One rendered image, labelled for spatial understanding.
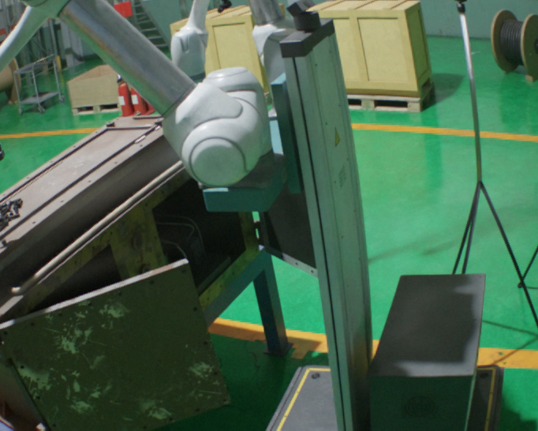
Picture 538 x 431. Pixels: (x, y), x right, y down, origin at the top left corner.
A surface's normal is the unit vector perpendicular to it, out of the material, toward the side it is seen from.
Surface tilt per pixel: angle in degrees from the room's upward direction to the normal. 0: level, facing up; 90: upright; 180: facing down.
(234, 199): 90
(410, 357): 0
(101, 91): 90
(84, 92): 90
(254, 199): 90
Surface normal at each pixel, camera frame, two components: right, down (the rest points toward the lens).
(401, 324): -0.16, -0.89
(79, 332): 0.44, 0.32
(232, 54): -0.50, 0.44
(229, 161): -0.05, 0.52
